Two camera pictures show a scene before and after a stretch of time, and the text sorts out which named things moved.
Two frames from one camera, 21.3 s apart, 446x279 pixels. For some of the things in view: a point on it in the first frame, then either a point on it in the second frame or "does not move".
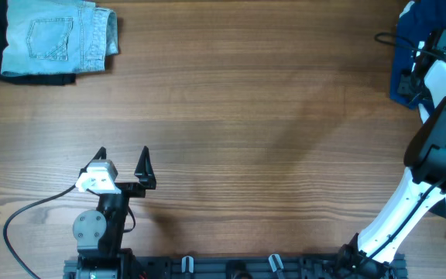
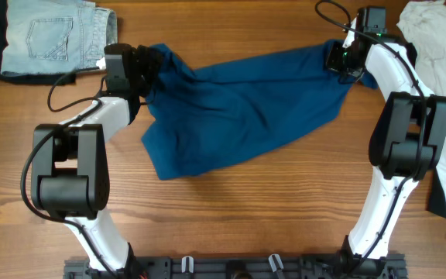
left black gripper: x=142 y=171 → x=149 y=61
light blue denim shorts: x=47 y=37 does not move
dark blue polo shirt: x=416 y=22 → x=204 y=121
